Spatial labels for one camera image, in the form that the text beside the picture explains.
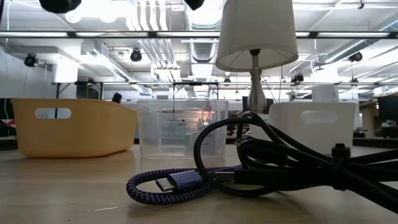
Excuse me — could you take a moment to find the orange plastic bin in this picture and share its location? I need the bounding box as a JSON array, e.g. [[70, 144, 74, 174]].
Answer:
[[11, 98, 139, 159]]

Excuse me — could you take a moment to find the white plastic bin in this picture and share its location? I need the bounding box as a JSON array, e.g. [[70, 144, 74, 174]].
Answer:
[[248, 101, 356, 156]]

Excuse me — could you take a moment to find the black aluminium rig frame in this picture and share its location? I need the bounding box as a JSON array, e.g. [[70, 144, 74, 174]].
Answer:
[[0, 30, 398, 39]]

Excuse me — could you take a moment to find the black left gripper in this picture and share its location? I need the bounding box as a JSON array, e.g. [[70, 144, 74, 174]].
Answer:
[[39, 0, 82, 14]]

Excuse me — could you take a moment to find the white shade table lamp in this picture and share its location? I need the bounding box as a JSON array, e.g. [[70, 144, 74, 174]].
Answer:
[[215, 0, 299, 114]]

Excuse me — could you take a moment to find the silver ventilation duct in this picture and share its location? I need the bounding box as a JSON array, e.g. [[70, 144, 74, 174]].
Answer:
[[183, 0, 225, 63]]

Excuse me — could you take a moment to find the black background table frame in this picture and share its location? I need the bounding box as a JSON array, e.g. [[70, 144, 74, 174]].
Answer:
[[51, 81, 220, 101]]

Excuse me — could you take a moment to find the black monitor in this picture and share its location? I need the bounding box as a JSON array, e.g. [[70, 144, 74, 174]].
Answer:
[[377, 95, 398, 122]]

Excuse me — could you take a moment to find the purple braided usb cable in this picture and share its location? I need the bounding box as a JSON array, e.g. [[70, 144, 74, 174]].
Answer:
[[126, 164, 245, 206]]

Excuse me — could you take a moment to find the clear plastic bin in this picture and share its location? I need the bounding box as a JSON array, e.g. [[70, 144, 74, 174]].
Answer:
[[136, 99, 230, 157]]

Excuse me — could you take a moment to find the black bundled cable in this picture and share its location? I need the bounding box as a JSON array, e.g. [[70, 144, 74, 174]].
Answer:
[[193, 111, 398, 215]]

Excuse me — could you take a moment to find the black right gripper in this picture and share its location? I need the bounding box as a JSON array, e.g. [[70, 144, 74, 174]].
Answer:
[[183, 0, 205, 11]]

